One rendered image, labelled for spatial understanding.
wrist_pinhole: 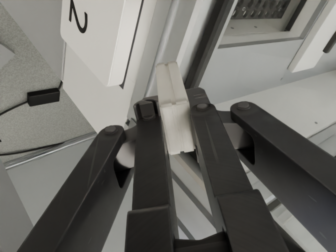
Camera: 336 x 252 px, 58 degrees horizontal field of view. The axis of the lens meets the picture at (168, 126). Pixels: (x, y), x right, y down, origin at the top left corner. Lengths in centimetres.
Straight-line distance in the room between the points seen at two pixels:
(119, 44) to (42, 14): 21
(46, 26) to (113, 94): 18
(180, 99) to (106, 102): 21
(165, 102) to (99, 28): 17
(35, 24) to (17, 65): 90
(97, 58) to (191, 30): 12
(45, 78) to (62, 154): 48
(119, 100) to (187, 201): 13
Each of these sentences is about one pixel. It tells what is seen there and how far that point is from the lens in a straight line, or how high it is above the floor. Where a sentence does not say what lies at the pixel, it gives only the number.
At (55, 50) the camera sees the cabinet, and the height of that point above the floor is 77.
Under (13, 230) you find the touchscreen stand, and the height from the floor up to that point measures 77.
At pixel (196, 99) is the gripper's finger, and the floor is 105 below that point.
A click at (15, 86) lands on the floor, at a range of 146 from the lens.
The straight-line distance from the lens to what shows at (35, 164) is 174.
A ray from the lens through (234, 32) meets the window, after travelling 23.
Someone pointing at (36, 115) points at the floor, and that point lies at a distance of 160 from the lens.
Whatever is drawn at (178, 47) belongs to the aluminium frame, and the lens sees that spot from 24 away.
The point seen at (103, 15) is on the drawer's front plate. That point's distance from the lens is 30.
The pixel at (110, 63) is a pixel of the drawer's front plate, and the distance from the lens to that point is 29.
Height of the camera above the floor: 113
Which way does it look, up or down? 29 degrees down
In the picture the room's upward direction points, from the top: 136 degrees clockwise
